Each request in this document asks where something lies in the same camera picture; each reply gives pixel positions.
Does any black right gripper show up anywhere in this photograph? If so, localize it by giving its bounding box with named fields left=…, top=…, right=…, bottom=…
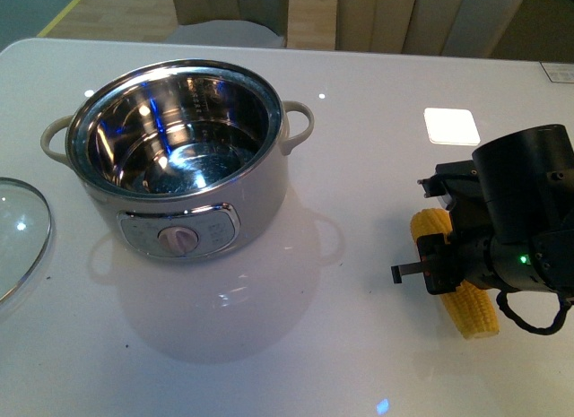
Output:
left=390, top=160, right=498, bottom=295

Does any yellow corn cob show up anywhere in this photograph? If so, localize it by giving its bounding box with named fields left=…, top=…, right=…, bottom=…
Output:
left=410, top=208, right=500, bottom=339

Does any glass pot lid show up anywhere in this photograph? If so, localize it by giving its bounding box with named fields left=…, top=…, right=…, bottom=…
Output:
left=1, top=177, right=52, bottom=303

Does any beige electric cooking pot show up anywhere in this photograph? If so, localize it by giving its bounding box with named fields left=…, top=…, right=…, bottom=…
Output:
left=40, top=59, right=315, bottom=261

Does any white coaster pad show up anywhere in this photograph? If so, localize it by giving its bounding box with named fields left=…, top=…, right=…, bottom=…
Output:
left=423, top=108, right=481, bottom=146

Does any right beige upholstered chair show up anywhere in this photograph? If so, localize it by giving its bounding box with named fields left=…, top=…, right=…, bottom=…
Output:
left=335, top=0, right=523, bottom=58

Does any beige upholstered chair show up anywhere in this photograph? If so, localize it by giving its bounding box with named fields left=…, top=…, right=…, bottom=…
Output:
left=166, top=0, right=289, bottom=48
left=335, top=0, right=523, bottom=58

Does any left beige upholstered chair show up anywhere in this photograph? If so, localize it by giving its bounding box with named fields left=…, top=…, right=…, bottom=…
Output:
left=166, top=0, right=289, bottom=48

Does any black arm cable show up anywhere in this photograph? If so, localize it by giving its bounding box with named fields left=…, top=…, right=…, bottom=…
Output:
left=495, top=290, right=574, bottom=335

